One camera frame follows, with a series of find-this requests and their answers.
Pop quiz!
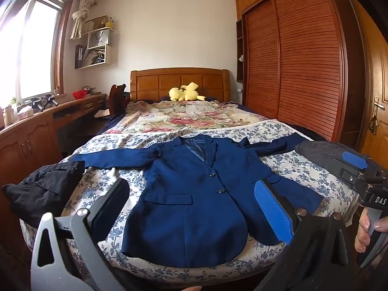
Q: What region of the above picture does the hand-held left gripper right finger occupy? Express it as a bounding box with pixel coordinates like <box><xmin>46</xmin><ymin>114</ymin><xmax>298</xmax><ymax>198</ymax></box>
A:
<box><xmin>254</xmin><ymin>179</ymin><xmax>356</xmax><ymax>291</ymax></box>

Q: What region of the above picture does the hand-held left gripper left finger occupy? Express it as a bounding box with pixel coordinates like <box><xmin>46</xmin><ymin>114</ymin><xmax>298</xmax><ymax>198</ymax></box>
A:
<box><xmin>30</xmin><ymin>178</ymin><xmax>131</xmax><ymax>291</ymax></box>

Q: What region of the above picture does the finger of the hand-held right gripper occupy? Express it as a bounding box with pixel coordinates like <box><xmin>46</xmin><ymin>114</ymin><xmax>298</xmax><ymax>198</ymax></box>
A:
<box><xmin>339</xmin><ymin>169</ymin><xmax>385</xmax><ymax>185</ymax></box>
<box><xmin>342</xmin><ymin>151</ymin><xmax>379</xmax><ymax>175</ymax></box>

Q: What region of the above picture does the blue suit jacket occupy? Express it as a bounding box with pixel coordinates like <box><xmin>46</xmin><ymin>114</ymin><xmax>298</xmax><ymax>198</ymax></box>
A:
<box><xmin>73</xmin><ymin>133</ymin><xmax>324</xmax><ymax>269</ymax></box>

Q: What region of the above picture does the person's right hand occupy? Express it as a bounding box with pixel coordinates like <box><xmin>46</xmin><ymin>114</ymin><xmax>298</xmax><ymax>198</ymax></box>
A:
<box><xmin>355</xmin><ymin>210</ymin><xmax>388</xmax><ymax>253</ymax></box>

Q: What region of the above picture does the dark grey garment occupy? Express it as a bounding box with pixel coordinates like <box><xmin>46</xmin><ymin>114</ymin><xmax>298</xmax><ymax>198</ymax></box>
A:
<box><xmin>295</xmin><ymin>141</ymin><xmax>361</xmax><ymax>176</ymax></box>

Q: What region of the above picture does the brown hanging tag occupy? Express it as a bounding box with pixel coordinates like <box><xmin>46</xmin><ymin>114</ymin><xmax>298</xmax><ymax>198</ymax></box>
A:
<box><xmin>368</xmin><ymin>109</ymin><xmax>378</xmax><ymax>134</ymax></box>

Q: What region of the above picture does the black garment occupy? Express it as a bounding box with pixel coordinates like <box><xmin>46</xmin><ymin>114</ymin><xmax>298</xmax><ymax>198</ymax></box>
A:
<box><xmin>1</xmin><ymin>161</ymin><xmax>86</xmax><ymax>229</ymax></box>

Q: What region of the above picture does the wooden door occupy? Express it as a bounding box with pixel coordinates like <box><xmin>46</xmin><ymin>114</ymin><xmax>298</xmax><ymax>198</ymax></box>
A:
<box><xmin>348</xmin><ymin>0</ymin><xmax>388</xmax><ymax>164</ymax></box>

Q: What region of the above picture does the wooden slatted wardrobe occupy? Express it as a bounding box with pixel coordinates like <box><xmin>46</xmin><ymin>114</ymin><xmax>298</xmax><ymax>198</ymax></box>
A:
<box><xmin>235</xmin><ymin>0</ymin><xmax>364</xmax><ymax>149</ymax></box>

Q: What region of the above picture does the wooden chair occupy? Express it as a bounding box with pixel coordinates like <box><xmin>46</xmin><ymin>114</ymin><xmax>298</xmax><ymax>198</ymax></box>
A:
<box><xmin>109</xmin><ymin>84</ymin><xmax>131</xmax><ymax>117</ymax></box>

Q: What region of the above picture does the wooden desk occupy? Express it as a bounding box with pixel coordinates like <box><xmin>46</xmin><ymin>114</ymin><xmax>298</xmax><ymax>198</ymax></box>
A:
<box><xmin>0</xmin><ymin>92</ymin><xmax>108</xmax><ymax>249</ymax></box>

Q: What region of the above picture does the pink floral quilt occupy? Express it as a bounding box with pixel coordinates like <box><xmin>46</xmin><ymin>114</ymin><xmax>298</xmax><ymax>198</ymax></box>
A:
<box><xmin>106</xmin><ymin>100</ymin><xmax>278</xmax><ymax>135</ymax></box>

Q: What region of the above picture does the black metal gadget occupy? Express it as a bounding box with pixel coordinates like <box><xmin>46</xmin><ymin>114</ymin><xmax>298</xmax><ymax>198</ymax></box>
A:
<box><xmin>30</xmin><ymin>95</ymin><xmax>59</xmax><ymax>111</ymax></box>

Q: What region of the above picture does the wooden bed headboard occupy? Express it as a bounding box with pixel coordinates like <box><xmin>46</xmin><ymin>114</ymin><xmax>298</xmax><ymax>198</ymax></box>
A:
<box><xmin>130</xmin><ymin>68</ymin><xmax>231</xmax><ymax>103</ymax></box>

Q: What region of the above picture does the yellow plush toy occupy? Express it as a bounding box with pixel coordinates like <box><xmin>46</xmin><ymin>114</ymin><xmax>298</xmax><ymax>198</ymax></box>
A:
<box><xmin>169</xmin><ymin>82</ymin><xmax>207</xmax><ymax>102</ymax></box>

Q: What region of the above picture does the pale plastic bottle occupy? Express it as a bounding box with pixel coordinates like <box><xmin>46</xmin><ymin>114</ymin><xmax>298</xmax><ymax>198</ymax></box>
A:
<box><xmin>4</xmin><ymin>105</ymin><xmax>19</xmax><ymax>125</ymax></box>

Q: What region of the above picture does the row of books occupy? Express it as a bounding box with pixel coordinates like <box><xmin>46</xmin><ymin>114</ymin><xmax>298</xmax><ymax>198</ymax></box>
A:
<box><xmin>76</xmin><ymin>45</ymin><xmax>105</xmax><ymax>68</ymax></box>

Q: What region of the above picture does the white paper bag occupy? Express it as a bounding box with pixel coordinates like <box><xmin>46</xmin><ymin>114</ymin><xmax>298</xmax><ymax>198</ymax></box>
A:
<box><xmin>88</xmin><ymin>30</ymin><xmax>110</xmax><ymax>48</ymax></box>

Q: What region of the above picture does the window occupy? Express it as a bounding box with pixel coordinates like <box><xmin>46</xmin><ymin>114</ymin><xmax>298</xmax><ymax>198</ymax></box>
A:
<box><xmin>0</xmin><ymin>0</ymin><xmax>75</xmax><ymax>104</ymax></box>

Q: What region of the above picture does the tied beige curtain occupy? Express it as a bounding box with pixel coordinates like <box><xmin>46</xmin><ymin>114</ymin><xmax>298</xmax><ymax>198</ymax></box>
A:
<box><xmin>70</xmin><ymin>0</ymin><xmax>97</xmax><ymax>40</ymax></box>

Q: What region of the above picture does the white wall shelf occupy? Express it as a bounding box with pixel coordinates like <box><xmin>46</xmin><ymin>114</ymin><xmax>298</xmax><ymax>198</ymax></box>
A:
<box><xmin>75</xmin><ymin>15</ymin><xmax>115</xmax><ymax>70</ymax></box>

